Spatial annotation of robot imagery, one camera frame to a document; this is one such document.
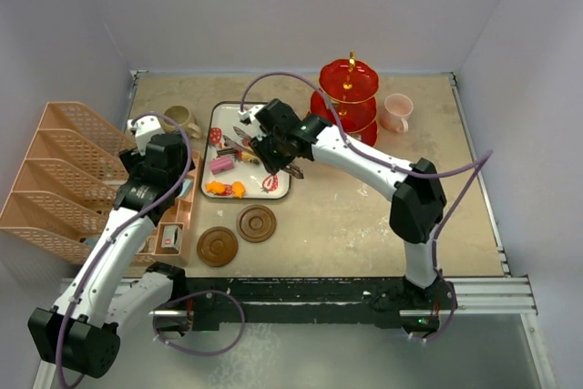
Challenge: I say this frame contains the pink cake slice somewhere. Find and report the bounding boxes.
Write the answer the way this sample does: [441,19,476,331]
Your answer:
[210,155,235,175]

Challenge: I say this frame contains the orange fish cake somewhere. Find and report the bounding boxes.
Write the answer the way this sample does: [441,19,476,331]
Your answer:
[225,181,246,199]
[205,181,227,196]

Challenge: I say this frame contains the small grey box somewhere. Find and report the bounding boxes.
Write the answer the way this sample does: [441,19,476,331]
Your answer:
[160,224,182,251]

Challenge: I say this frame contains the brown wooden coaster left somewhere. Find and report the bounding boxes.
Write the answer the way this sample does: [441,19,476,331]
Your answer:
[197,227,239,267]

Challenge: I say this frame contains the red three-tier cake stand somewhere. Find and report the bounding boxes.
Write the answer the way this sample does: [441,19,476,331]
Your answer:
[319,51,379,147]

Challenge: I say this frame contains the pink desk organizer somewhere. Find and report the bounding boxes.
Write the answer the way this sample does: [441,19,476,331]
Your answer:
[0,101,203,267]

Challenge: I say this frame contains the yellow cake slice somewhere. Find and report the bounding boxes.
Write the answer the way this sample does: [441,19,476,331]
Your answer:
[240,151,261,165]

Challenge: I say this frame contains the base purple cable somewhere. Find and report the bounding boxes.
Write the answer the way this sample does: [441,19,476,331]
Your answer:
[152,288,248,357]

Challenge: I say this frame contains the white strawberry tray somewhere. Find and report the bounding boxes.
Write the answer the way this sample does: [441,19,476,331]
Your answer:
[200,101,292,200]

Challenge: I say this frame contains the black base frame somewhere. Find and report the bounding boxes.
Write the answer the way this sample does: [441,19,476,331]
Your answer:
[148,262,457,334]

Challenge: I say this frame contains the orange fish cake left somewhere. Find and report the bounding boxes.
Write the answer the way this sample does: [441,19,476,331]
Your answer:
[205,181,227,196]

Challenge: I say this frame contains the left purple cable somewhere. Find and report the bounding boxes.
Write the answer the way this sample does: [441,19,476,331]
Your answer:
[56,110,192,389]

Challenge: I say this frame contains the brown wooden coaster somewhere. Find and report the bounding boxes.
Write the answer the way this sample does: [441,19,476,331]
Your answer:
[197,227,239,267]
[236,204,277,243]

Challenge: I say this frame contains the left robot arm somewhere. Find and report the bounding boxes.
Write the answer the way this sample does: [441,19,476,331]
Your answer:
[27,112,195,388]

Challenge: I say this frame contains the pink mug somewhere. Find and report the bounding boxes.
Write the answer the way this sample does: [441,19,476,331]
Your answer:
[380,94,414,134]

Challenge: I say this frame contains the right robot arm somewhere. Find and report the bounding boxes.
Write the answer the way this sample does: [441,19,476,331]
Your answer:
[238,99,446,308]

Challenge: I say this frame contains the chocolate cake slice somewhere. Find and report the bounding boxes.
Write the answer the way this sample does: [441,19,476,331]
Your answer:
[217,147,238,157]

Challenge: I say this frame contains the metal tongs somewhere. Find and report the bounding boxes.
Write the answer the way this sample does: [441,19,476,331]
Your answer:
[222,134,304,179]

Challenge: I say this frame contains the brown wooden coaster right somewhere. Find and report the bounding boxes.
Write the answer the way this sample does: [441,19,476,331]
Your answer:
[236,204,277,243]

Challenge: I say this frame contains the orange fish cake right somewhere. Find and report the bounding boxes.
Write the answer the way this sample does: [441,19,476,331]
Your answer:
[225,181,246,199]

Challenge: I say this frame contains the beige ceramic mug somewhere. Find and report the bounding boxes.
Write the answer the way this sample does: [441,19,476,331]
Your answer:
[164,105,202,138]

